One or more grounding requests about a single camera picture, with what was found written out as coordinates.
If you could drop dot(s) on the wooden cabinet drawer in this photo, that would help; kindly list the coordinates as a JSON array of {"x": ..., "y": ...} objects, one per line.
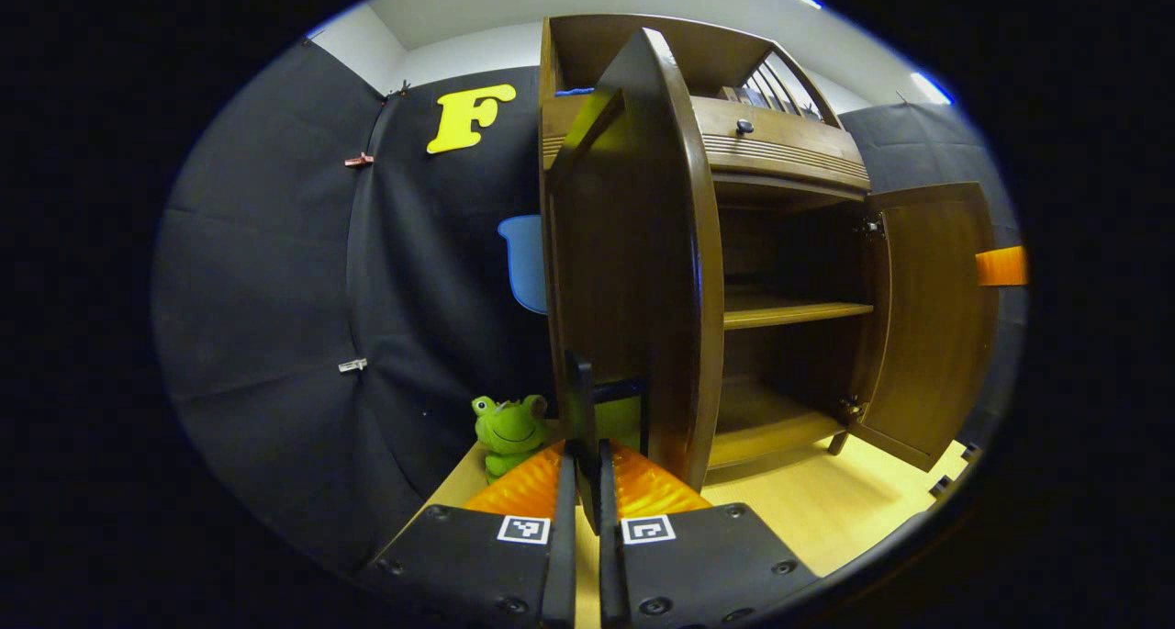
[{"x": 789, "y": 147}]

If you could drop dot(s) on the black backdrop cloth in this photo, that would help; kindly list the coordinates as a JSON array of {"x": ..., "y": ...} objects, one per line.
[{"x": 275, "y": 335}]

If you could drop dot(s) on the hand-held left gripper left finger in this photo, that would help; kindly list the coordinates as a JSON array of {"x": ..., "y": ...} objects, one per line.
[{"x": 560, "y": 555}]

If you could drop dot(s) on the small ceiling light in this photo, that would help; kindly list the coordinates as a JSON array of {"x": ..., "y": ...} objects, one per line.
[{"x": 932, "y": 87}]

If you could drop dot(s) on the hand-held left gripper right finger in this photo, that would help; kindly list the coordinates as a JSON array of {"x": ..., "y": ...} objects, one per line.
[{"x": 613, "y": 565}]

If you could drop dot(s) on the blue cloth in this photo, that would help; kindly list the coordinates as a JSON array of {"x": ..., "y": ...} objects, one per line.
[{"x": 574, "y": 91}]

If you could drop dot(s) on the silver clip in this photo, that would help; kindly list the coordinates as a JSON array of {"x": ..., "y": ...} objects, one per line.
[{"x": 352, "y": 365}]

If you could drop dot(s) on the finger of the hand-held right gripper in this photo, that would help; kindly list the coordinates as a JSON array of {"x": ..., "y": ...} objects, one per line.
[{"x": 1001, "y": 266}]

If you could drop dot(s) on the pink clip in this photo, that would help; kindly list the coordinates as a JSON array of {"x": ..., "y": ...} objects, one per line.
[{"x": 359, "y": 160}]

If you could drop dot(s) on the wooden double-door shoe cabinet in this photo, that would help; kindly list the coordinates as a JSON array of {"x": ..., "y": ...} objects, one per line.
[{"x": 780, "y": 243}]

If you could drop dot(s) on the wooden shoe cabinet door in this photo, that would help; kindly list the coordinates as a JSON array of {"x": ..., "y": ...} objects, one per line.
[
  {"x": 633, "y": 262},
  {"x": 932, "y": 326}
]

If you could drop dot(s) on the wooden inner cabinet shelf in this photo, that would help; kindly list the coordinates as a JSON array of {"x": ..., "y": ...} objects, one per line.
[{"x": 789, "y": 312}]

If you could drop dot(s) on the green frog toy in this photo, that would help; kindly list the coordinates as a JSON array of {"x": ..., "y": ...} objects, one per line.
[{"x": 509, "y": 432}]

